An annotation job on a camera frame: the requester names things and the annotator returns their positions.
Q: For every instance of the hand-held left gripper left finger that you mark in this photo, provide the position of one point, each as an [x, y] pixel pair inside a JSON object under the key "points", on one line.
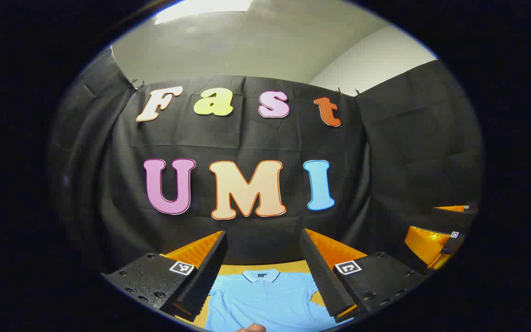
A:
{"points": [[203, 281]]}

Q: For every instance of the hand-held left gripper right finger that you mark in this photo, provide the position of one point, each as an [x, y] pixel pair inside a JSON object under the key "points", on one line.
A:
{"points": [[321, 276]]}

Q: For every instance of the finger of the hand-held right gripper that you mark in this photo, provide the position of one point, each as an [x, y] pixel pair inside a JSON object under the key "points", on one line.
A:
{"points": [[450, 219], [424, 244]]}

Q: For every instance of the light blue polo T-shirt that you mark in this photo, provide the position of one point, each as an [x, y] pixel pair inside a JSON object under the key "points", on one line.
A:
{"points": [[265, 299]]}

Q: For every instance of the black backdrop cloth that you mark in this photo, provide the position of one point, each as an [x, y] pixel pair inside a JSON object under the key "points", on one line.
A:
{"points": [[256, 138]]}

